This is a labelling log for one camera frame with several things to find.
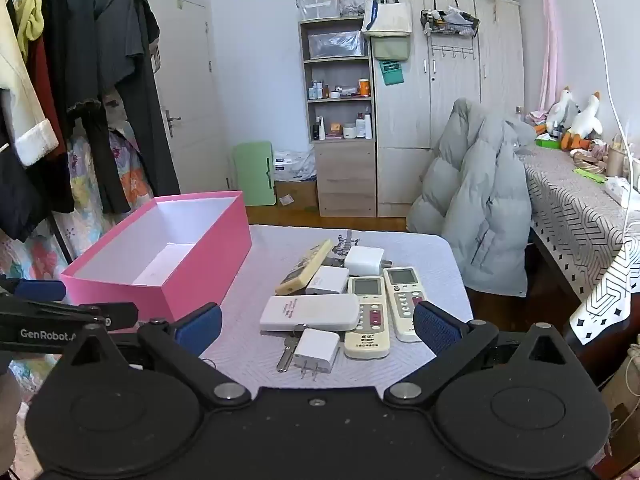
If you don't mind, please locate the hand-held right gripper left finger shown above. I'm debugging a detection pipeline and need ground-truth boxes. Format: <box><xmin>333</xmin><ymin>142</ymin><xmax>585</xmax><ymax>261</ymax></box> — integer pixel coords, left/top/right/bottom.
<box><xmin>62</xmin><ymin>302</ymin><xmax>252</xmax><ymax>407</ymax></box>

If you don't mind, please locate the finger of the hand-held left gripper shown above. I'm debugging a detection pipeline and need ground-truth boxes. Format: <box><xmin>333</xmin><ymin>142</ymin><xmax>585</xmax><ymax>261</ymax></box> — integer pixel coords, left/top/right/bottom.
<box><xmin>0</xmin><ymin>276</ymin><xmax>67</xmax><ymax>302</ymax></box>
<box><xmin>0</xmin><ymin>297</ymin><xmax>139</xmax><ymax>332</ymax></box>

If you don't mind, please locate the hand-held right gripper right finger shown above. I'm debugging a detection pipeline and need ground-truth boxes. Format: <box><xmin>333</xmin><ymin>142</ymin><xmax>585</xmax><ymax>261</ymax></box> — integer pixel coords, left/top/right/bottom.
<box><xmin>382</xmin><ymin>300</ymin><xmax>576</xmax><ymax>407</ymax></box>

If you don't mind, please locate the white remote control with screen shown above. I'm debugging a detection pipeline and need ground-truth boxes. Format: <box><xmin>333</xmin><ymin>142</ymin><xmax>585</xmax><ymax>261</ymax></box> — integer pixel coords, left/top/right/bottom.
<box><xmin>382</xmin><ymin>267</ymin><xmax>426</xmax><ymax>343</ymax></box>

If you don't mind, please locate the pink cardboard box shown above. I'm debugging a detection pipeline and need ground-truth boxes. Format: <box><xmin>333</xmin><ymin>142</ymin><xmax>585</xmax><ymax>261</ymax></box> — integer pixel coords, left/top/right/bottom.
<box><xmin>60</xmin><ymin>190</ymin><xmax>252</xmax><ymax>333</ymax></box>

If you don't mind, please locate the cream remote control with screen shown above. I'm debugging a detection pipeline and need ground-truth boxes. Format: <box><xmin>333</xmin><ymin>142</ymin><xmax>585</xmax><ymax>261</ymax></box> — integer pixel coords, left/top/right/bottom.
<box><xmin>344</xmin><ymin>276</ymin><xmax>391</xmax><ymax>360</ymax></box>

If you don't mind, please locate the silver key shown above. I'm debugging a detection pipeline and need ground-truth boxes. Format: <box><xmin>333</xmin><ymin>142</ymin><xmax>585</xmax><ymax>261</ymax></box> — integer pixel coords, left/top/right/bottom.
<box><xmin>276</xmin><ymin>324</ymin><xmax>306</xmax><ymax>373</ymax></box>

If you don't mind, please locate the white charger plug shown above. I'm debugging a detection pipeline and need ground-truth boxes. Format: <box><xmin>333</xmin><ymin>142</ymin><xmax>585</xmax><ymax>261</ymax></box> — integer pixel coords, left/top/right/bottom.
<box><xmin>292</xmin><ymin>328</ymin><xmax>342</xmax><ymax>381</ymax></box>
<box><xmin>344</xmin><ymin>245</ymin><xmax>393</xmax><ymax>277</ymax></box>

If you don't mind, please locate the yellowed remote control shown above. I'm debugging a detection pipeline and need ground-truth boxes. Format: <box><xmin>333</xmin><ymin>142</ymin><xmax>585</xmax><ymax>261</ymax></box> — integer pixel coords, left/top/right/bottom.
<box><xmin>275</xmin><ymin>238</ymin><xmax>335</xmax><ymax>296</ymax></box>

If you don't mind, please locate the white quilted cloth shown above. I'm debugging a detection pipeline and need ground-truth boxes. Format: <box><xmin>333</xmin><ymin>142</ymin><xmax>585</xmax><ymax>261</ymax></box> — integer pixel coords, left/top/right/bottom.
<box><xmin>200</xmin><ymin>224</ymin><xmax>475</xmax><ymax>396</ymax></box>

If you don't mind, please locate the black jacket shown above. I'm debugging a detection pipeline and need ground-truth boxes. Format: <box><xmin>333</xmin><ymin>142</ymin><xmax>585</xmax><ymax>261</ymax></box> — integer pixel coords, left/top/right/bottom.
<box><xmin>0</xmin><ymin>90</ymin><xmax>53</xmax><ymax>243</ymax></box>

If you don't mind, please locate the grey puffer jacket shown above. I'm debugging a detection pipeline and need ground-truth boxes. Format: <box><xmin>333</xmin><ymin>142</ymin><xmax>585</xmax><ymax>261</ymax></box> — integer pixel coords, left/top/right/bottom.
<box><xmin>406</xmin><ymin>97</ymin><xmax>538</xmax><ymax>297</ymax></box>

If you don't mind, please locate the green folding table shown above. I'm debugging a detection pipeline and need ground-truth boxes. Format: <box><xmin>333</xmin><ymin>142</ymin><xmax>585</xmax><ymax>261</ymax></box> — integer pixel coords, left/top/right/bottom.
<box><xmin>233</xmin><ymin>141</ymin><xmax>277</xmax><ymax>207</ymax></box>

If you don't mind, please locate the brown cardboard box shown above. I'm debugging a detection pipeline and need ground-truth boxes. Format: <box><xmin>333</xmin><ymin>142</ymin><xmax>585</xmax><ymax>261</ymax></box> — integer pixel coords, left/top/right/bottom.
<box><xmin>275</xmin><ymin>180</ymin><xmax>319</xmax><ymax>211</ymax></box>

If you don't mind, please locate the wooden shelf unit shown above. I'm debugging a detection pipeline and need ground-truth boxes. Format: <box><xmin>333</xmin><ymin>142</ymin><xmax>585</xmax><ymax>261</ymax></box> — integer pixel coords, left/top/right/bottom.
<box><xmin>298</xmin><ymin>16</ymin><xmax>378</xmax><ymax>218</ymax></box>

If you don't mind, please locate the patterned tablecloth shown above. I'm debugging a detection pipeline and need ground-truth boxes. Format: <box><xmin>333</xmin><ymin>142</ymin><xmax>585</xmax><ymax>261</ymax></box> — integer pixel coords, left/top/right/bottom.
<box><xmin>520</xmin><ymin>145</ymin><xmax>640</xmax><ymax>346</ymax></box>

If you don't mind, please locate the cream coat with white cuff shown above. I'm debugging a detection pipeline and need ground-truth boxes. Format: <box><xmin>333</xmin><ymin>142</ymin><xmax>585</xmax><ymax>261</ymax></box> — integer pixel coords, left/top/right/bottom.
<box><xmin>0</xmin><ymin>0</ymin><xmax>60</xmax><ymax>168</ymax></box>

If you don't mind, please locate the brown paper bag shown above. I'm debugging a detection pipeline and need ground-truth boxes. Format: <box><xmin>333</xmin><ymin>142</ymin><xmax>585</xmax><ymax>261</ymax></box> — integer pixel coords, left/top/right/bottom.
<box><xmin>600</xmin><ymin>340</ymin><xmax>640</xmax><ymax>461</ymax></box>

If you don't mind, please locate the red garment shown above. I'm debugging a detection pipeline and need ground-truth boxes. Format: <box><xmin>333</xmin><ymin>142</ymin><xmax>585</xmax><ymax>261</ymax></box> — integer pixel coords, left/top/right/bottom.
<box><xmin>27</xmin><ymin>35</ymin><xmax>76</xmax><ymax>211</ymax></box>

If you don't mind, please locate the light wooden wardrobe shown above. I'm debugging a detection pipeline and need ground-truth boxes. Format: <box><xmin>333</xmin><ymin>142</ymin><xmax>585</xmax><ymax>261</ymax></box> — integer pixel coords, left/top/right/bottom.
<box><xmin>365</xmin><ymin>0</ymin><xmax>526</xmax><ymax>219</ymax></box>

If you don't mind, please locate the white tissue box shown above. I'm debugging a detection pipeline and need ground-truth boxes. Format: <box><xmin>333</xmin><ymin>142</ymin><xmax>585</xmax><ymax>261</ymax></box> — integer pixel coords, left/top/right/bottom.
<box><xmin>605</xmin><ymin>176</ymin><xmax>640</xmax><ymax>211</ymax></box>

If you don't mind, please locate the beige cup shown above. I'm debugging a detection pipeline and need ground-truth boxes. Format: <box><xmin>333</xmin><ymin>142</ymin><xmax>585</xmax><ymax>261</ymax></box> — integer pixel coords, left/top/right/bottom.
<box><xmin>607</xmin><ymin>142</ymin><xmax>628</xmax><ymax>178</ymax></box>

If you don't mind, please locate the black long coat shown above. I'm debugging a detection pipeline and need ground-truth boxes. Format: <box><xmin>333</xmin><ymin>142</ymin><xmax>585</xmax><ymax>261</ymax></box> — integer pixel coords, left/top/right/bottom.
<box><xmin>40</xmin><ymin>0</ymin><xmax>132</xmax><ymax>214</ymax></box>

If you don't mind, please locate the teal card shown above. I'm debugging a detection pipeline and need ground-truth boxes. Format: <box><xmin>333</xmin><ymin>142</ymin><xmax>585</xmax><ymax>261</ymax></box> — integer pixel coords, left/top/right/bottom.
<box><xmin>377</xmin><ymin>60</ymin><xmax>403</xmax><ymax>86</ymax></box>

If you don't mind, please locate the white door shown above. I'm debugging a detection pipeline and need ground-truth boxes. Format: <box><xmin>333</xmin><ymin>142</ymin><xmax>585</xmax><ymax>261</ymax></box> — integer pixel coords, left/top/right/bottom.
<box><xmin>146</xmin><ymin>0</ymin><xmax>231</xmax><ymax>196</ymax></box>

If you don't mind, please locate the yellow-green garment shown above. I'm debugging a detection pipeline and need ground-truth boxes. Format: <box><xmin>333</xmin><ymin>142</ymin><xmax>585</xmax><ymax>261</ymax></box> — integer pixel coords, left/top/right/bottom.
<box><xmin>12</xmin><ymin>0</ymin><xmax>46</xmax><ymax>61</ymax></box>

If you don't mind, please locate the dark grey shirt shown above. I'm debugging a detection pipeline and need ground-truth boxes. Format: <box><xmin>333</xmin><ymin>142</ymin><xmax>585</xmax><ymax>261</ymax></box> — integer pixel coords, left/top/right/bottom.
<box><xmin>92</xmin><ymin>0</ymin><xmax>182</xmax><ymax>196</ymax></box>

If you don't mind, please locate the green pouch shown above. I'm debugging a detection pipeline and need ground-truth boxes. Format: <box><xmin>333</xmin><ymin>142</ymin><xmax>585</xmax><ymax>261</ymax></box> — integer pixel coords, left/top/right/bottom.
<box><xmin>372</xmin><ymin>36</ymin><xmax>412</xmax><ymax>62</ymax></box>

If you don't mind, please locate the clear plastic bag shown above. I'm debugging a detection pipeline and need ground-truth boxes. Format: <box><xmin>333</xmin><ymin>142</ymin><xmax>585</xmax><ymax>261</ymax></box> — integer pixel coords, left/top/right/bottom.
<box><xmin>307</xmin><ymin>30</ymin><xmax>368</xmax><ymax>59</ymax></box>

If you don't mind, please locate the white tote bag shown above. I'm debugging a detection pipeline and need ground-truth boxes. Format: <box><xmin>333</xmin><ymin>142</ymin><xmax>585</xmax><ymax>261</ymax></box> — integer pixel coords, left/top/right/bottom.
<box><xmin>361</xmin><ymin>0</ymin><xmax>413</xmax><ymax>38</ymax></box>

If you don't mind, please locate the pink hanging cloth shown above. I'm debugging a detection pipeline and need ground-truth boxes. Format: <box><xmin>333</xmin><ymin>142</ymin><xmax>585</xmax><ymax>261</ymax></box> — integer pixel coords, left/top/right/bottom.
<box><xmin>537</xmin><ymin>0</ymin><xmax>561</xmax><ymax>111</ymax></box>

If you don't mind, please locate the clear storage box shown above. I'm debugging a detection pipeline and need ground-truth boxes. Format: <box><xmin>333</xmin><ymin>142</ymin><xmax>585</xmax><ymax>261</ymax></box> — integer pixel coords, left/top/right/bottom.
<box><xmin>295</xmin><ymin>0</ymin><xmax>342</xmax><ymax>22</ymax></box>

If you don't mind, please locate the wire hook rack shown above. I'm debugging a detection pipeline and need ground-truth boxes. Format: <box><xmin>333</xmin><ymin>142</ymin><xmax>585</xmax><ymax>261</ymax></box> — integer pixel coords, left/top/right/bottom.
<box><xmin>420</xmin><ymin>7</ymin><xmax>481</xmax><ymax>61</ymax></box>

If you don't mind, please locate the white cable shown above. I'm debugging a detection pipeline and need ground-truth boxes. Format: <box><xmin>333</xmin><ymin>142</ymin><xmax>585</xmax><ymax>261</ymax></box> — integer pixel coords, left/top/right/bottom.
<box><xmin>577</xmin><ymin>0</ymin><xmax>640</xmax><ymax>271</ymax></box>

